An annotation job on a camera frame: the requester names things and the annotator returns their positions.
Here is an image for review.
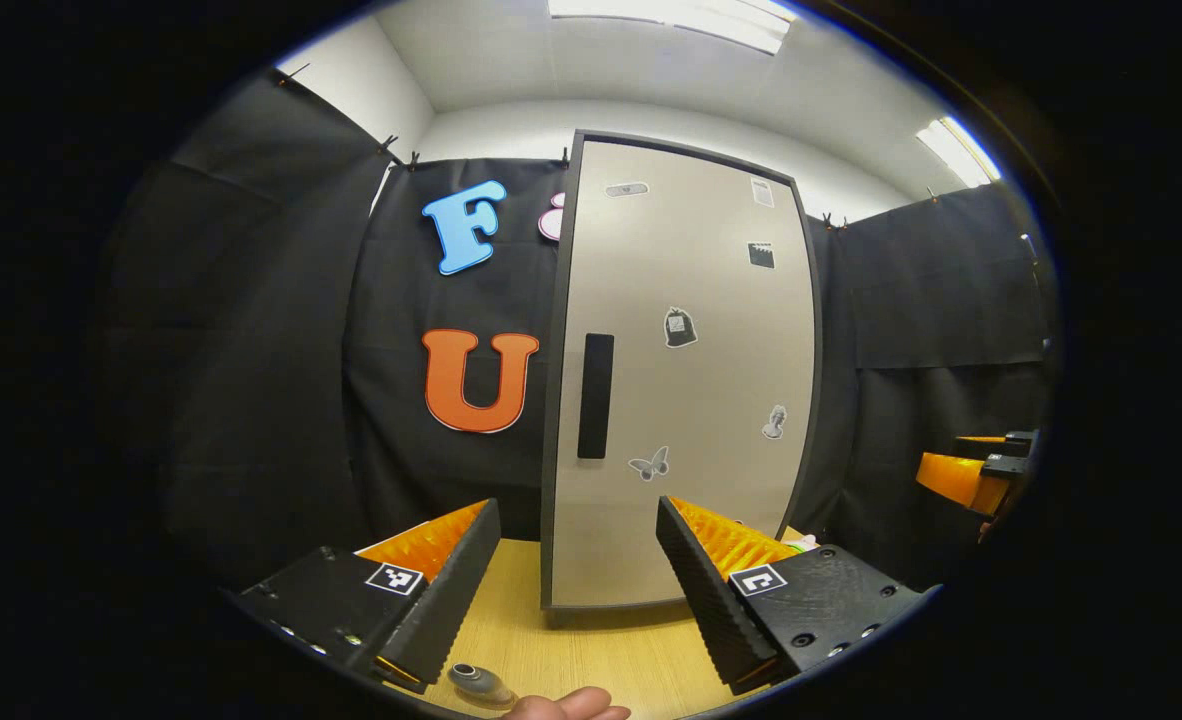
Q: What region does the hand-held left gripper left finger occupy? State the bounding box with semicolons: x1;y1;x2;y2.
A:
231;498;502;693

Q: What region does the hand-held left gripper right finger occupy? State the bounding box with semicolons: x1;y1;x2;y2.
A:
656;495;937;696

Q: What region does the silver bottle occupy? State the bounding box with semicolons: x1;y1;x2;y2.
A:
448;662;519;709

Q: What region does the dark grey cabinet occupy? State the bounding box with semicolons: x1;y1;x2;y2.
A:
539;130;824;611

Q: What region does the beige cabinet door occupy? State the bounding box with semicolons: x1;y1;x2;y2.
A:
551;140;817;606

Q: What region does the black cabinet door handle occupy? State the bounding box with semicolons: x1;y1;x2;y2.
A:
577;333;616;461

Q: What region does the black backdrop cloth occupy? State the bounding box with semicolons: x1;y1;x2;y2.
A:
101;65;1062;591

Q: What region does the ceiling light panel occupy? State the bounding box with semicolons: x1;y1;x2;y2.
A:
914;115;1004;191
548;0;797;56

